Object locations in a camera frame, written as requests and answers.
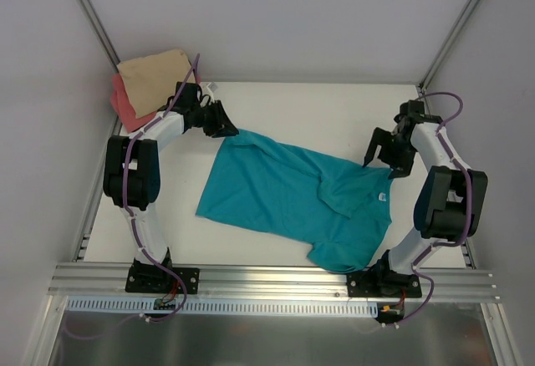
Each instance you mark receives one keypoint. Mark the white slotted cable duct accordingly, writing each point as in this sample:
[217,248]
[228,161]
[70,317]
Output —
[218,306]

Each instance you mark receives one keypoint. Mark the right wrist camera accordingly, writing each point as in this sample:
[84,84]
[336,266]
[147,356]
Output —
[411,113]

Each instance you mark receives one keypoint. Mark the pink folded t shirt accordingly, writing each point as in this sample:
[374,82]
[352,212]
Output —
[125,107]

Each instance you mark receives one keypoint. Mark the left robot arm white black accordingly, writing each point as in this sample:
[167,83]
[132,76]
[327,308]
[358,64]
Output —
[132,177]

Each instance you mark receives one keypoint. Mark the aluminium mounting rail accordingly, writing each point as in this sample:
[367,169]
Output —
[293,283]

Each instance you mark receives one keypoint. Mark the teal t shirt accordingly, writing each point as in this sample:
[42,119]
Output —
[340,208]

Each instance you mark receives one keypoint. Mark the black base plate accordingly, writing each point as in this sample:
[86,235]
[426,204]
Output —
[188,280]
[387,285]

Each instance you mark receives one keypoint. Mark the aluminium frame post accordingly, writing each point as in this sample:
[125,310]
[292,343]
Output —
[101,34]
[456,30]

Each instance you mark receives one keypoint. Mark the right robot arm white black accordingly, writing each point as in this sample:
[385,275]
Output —
[447,210]

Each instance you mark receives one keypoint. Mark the left aluminium frame post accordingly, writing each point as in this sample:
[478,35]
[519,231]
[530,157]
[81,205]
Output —
[101,34]

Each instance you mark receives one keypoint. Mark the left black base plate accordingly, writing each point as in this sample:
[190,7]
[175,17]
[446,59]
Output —
[188,280]

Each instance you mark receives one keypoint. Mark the beige folded t shirt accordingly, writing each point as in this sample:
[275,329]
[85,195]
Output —
[150,80]

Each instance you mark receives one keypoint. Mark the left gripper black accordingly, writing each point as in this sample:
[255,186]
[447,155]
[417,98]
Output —
[212,118]

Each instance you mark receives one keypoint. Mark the right aluminium frame post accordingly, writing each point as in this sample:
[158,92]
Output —
[456,30]

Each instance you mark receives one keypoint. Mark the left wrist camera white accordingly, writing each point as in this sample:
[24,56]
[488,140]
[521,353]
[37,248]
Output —
[209,89]

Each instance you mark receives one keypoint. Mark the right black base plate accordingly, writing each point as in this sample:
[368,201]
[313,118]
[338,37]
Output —
[387,285]

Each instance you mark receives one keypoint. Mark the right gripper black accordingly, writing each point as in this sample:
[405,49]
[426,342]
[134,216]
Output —
[387,151]

